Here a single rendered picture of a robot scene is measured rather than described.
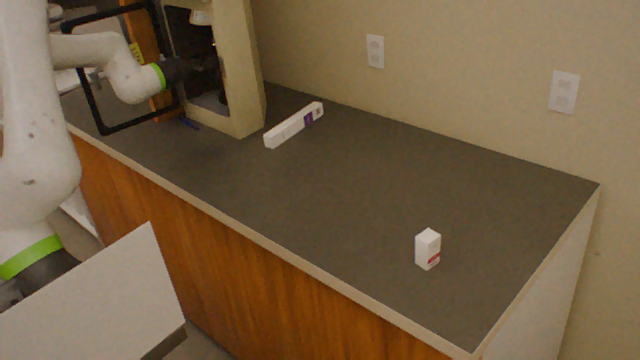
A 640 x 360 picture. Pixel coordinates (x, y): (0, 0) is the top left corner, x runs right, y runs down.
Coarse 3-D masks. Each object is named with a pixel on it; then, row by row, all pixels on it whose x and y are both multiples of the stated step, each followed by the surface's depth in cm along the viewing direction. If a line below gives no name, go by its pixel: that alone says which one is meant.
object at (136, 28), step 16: (80, 16) 156; (128, 16) 165; (144, 16) 168; (80, 32) 158; (96, 32) 161; (128, 32) 167; (144, 32) 170; (144, 48) 172; (144, 64) 174; (96, 96) 168; (112, 96) 172; (160, 96) 183; (112, 112) 174; (128, 112) 177; (144, 112) 181
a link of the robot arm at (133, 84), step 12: (120, 60) 150; (132, 60) 152; (108, 72) 151; (120, 72) 149; (132, 72) 150; (144, 72) 153; (156, 72) 155; (120, 84) 150; (132, 84) 150; (144, 84) 152; (156, 84) 155; (120, 96) 151; (132, 96) 151; (144, 96) 153
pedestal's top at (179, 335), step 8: (184, 328) 109; (168, 336) 106; (176, 336) 108; (184, 336) 110; (160, 344) 105; (168, 344) 107; (176, 344) 108; (152, 352) 104; (160, 352) 106; (168, 352) 107
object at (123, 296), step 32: (96, 256) 87; (128, 256) 93; (160, 256) 99; (64, 288) 84; (96, 288) 89; (128, 288) 95; (160, 288) 101; (0, 320) 77; (32, 320) 82; (64, 320) 86; (96, 320) 91; (128, 320) 97; (160, 320) 103; (0, 352) 79; (32, 352) 83; (64, 352) 88; (96, 352) 93; (128, 352) 99
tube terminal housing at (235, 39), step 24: (168, 0) 165; (192, 0) 156; (216, 0) 150; (240, 0) 157; (216, 24) 153; (240, 24) 160; (216, 48) 159; (240, 48) 163; (240, 72) 166; (240, 96) 169; (264, 96) 192; (216, 120) 180; (240, 120) 172; (264, 120) 184
